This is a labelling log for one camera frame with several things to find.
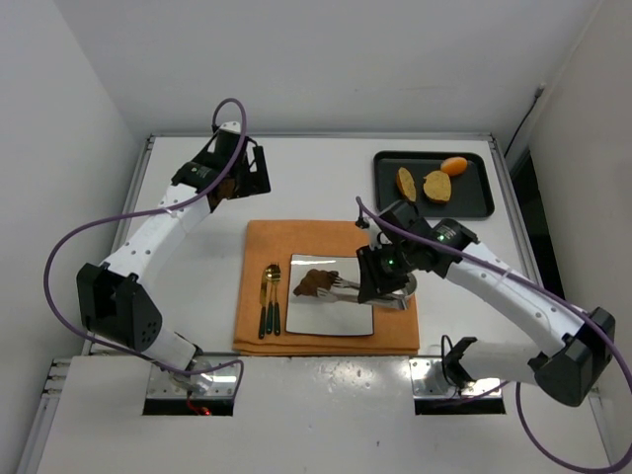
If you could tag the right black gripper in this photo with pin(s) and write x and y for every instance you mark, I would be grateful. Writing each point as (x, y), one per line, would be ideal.
(377, 276)

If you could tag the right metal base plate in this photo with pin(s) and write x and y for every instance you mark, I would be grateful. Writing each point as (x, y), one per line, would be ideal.
(428, 383)

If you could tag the dark brown bread piece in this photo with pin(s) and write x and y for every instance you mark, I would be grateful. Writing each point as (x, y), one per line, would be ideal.
(313, 280)

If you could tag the gold spoon green handle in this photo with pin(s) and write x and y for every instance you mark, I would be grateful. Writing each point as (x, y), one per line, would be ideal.
(269, 322)

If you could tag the bread slice left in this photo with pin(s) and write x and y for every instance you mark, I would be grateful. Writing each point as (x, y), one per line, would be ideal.
(406, 185)

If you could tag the orange round bun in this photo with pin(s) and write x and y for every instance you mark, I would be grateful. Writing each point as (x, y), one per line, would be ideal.
(454, 166)

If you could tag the bread slice middle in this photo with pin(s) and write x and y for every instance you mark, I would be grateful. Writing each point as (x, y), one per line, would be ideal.
(437, 187)

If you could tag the metal serving tongs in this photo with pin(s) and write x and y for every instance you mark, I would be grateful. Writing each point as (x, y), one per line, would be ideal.
(344, 290)

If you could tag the black tray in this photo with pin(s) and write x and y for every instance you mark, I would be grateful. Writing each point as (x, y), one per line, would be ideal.
(471, 196)

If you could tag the metal cup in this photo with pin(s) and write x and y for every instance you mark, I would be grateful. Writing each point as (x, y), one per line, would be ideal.
(410, 287)

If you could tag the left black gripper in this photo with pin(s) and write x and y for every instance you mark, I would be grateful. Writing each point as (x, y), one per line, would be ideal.
(255, 173)

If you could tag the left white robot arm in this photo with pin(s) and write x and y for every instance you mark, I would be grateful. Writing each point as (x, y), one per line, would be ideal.
(114, 297)

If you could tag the white square plate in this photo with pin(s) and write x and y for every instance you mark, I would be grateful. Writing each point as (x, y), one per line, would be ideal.
(307, 315)

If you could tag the gold knife green handle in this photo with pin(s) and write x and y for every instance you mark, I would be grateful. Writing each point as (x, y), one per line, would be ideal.
(263, 303)

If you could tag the bread slice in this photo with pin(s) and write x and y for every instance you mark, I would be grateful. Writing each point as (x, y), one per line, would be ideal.
(406, 185)
(437, 187)

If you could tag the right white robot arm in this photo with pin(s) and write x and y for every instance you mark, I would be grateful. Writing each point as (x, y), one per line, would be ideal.
(569, 348)

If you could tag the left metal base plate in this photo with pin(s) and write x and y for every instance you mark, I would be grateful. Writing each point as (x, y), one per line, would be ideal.
(218, 382)

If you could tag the metal base plate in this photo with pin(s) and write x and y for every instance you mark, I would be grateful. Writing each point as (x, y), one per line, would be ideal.
(218, 382)
(428, 383)

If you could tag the gold fork green handle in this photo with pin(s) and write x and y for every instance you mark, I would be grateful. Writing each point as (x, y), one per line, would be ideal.
(276, 277)

